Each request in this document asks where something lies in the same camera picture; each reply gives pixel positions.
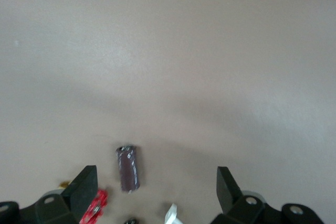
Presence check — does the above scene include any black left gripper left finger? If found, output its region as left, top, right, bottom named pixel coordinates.
left=0, top=165, right=99, bottom=224

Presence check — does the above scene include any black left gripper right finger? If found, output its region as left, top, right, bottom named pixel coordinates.
left=209, top=166, right=326, bottom=224

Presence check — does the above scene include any long dark brown capacitor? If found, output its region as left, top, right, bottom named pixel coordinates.
left=115, top=144, right=142, bottom=194

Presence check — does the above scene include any brass valve red handle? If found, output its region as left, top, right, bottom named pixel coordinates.
left=58, top=180, right=109, bottom=224

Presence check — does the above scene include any white curved plastic bracket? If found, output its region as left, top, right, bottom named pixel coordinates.
left=164, top=202, right=184, bottom=224

